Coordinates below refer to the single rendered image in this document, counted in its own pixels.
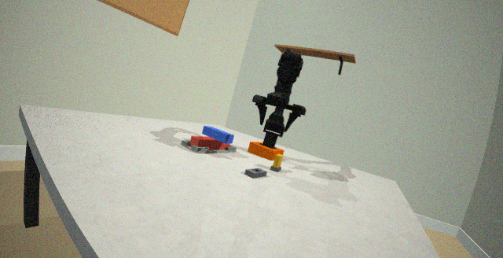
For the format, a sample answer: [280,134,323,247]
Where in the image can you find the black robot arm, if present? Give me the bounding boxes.
[260,50,303,149]

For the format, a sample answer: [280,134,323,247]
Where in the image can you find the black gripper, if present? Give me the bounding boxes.
[252,84,306,132]

